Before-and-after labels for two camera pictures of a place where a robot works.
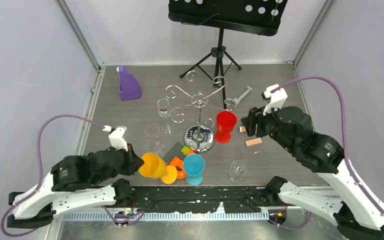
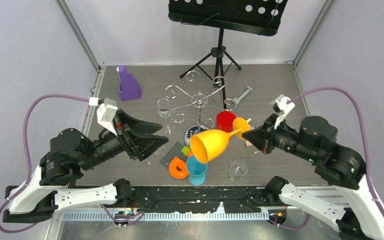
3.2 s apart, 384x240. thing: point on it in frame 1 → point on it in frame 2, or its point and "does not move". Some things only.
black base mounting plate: [239, 199] does not move
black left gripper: [135, 162] → [131, 129]
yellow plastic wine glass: [154, 167] → [208, 144]
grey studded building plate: [175, 151] does not move
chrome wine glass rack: [198, 137] does not move
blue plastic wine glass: [193, 166] does not move
